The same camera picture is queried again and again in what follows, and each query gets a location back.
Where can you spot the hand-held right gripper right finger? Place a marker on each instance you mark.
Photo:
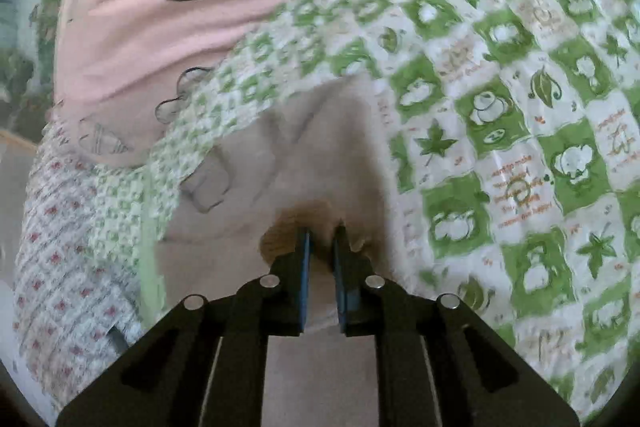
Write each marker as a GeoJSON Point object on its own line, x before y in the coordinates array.
{"type": "Point", "coordinates": [342, 287]}

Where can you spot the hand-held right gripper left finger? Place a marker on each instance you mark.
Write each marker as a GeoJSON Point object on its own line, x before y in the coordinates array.
{"type": "Point", "coordinates": [302, 279]}

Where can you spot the pale pink beige small garment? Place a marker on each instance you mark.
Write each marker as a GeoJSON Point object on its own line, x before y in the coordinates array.
{"type": "Point", "coordinates": [310, 147]}

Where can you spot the green checked printed blanket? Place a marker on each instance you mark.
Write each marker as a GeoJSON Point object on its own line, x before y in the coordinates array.
{"type": "Point", "coordinates": [500, 157]}

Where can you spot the white sheet with red flowers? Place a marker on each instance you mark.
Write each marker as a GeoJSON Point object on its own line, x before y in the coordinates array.
{"type": "Point", "coordinates": [60, 282]}

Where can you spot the pink garment with plaid hearts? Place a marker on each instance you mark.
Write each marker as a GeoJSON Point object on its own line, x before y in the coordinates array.
{"type": "Point", "coordinates": [150, 32]}

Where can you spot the wooden rail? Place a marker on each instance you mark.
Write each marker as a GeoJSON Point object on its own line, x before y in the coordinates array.
{"type": "Point", "coordinates": [20, 140]}

